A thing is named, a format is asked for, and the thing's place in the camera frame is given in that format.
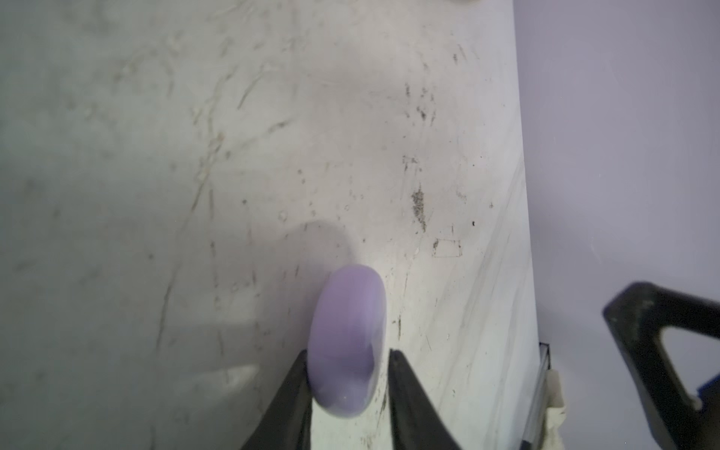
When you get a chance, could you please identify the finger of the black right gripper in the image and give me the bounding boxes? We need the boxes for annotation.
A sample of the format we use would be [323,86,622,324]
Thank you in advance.
[603,282,719,449]

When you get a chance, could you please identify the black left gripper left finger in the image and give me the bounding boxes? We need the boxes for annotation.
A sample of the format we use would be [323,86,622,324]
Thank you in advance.
[241,350,312,450]

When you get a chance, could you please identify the purple earbud charging case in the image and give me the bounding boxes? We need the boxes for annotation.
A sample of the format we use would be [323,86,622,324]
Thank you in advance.
[307,264,386,417]

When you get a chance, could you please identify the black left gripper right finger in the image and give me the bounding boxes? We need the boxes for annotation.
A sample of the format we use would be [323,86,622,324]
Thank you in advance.
[387,349,459,450]

